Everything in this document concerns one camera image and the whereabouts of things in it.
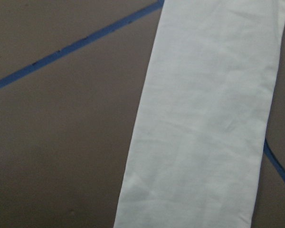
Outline cream long sleeve shirt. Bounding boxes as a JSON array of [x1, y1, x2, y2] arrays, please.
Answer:
[[114, 0, 285, 228]]

